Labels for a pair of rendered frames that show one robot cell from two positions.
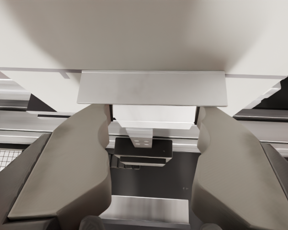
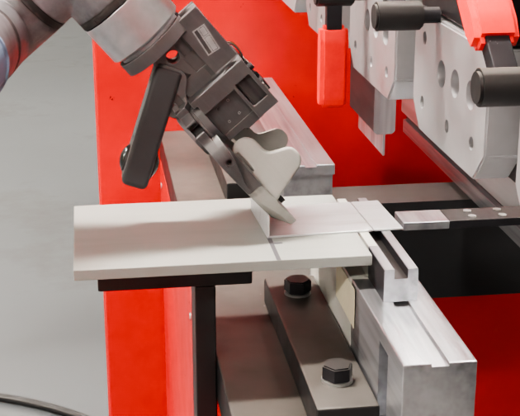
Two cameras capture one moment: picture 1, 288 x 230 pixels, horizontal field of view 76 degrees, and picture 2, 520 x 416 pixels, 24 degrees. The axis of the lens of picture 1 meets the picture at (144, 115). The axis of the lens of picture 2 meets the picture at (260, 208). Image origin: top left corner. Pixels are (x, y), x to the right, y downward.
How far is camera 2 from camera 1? 112 cm
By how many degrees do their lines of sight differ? 79
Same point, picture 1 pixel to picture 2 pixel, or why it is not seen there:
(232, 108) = (304, 198)
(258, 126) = (502, 195)
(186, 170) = not seen: outside the picture
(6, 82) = (382, 314)
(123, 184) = not seen: outside the picture
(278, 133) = not seen: hidden behind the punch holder
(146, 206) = (367, 130)
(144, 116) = (346, 219)
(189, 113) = (322, 206)
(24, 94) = (418, 312)
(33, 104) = (382, 276)
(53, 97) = (323, 251)
